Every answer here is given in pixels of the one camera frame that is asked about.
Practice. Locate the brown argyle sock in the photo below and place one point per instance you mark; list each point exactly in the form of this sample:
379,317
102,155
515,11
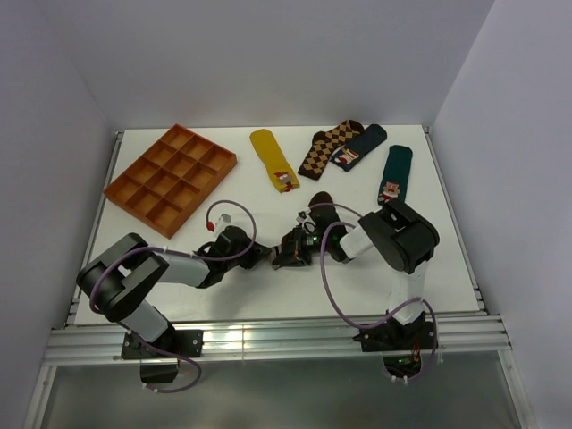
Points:
324,144

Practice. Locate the yellow cartoon sock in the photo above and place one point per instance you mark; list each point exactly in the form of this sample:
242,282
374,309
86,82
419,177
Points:
270,154

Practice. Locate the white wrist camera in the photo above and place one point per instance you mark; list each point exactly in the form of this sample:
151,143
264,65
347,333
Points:
222,223
304,219

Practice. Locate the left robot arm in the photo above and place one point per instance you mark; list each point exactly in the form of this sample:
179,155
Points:
119,280

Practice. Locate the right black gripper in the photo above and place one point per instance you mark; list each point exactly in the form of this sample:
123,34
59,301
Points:
305,256

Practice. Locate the brown striped-cuff sock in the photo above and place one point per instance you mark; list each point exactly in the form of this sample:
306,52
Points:
322,199

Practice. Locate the aluminium frame rail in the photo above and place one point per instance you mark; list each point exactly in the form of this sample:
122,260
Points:
278,339

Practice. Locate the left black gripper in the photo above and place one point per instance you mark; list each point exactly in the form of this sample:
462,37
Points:
256,253

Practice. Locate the orange compartment tray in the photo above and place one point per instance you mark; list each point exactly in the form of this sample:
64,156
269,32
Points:
166,184

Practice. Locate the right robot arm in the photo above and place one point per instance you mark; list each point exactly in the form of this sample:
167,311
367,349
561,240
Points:
405,240

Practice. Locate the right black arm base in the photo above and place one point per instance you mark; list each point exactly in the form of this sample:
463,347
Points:
402,347

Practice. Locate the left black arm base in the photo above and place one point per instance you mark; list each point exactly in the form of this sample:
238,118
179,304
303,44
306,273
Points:
160,361

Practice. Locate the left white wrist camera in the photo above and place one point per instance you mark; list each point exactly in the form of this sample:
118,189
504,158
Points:
222,223

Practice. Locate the dark green cartoon sock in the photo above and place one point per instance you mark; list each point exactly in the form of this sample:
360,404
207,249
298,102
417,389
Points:
394,183

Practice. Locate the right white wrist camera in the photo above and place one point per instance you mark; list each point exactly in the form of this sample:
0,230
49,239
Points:
304,219

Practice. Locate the navy blue cartoon sock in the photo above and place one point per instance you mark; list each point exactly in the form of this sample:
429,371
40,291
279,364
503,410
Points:
353,152

